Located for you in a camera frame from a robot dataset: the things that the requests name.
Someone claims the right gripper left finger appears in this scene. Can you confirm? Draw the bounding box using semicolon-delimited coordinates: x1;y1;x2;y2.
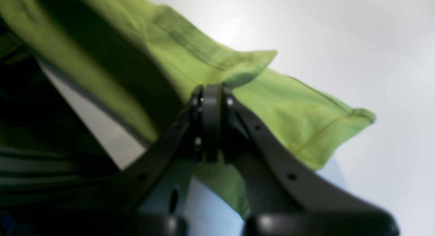
20;85;222;236

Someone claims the green T-shirt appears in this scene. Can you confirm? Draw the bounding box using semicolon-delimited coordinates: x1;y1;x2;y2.
0;0;377;219

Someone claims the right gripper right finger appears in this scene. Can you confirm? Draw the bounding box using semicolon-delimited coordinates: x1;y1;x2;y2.
222;87;400;236

